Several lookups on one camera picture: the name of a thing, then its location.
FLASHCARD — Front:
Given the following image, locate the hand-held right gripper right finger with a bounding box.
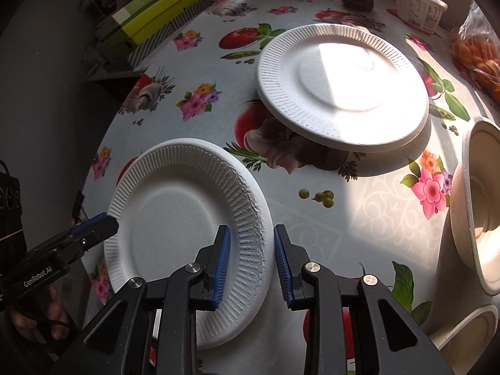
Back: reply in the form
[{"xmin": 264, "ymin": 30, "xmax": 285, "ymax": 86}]
[{"xmin": 273, "ymin": 224, "xmax": 456, "ymax": 375}]

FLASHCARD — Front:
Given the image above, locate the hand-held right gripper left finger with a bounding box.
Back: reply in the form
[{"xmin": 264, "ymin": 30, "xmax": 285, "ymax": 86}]
[{"xmin": 51, "ymin": 224, "xmax": 232, "ymax": 375}]

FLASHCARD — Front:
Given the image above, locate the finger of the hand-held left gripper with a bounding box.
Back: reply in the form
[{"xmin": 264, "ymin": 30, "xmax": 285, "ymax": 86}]
[
  {"xmin": 58, "ymin": 217, "xmax": 120, "ymax": 266},
  {"xmin": 70, "ymin": 212, "xmax": 109, "ymax": 236}
]

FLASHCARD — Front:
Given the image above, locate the white paper plate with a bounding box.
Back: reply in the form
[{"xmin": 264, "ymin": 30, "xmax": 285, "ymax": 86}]
[
  {"xmin": 257, "ymin": 23, "xmax": 430, "ymax": 153},
  {"xmin": 103, "ymin": 138, "xmax": 273, "ymax": 350}
]

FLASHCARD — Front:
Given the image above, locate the beige paper bowl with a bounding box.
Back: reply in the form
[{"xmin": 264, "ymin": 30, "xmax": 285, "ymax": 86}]
[
  {"xmin": 449, "ymin": 116, "xmax": 500, "ymax": 297},
  {"xmin": 429, "ymin": 304, "xmax": 500, "ymax": 351}
]

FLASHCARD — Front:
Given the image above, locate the person's left hand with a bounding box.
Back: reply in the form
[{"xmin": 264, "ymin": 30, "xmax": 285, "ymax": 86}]
[{"xmin": 10, "ymin": 284, "xmax": 77, "ymax": 340}]

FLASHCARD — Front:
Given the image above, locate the floral tomato print tablecloth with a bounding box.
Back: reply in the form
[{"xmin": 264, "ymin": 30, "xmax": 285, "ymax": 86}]
[{"xmin": 83, "ymin": 0, "xmax": 500, "ymax": 375}]

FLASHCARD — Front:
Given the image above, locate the yellow box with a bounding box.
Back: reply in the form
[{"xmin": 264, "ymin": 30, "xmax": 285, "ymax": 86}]
[{"xmin": 120, "ymin": 0, "xmax": 208, "ymax": 46}]

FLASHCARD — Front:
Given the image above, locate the plastic bag of oranges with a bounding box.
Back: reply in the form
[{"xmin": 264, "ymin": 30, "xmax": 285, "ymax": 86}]
[{"xmin": 446, "ymin": 0, "xmax": 500, "ymax": 105}]

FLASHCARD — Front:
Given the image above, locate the white plastic tub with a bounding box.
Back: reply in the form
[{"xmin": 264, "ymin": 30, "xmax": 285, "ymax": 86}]
[{"xmin": 391, "ymin": 0, "xmax": 448, "ymax": 34}]

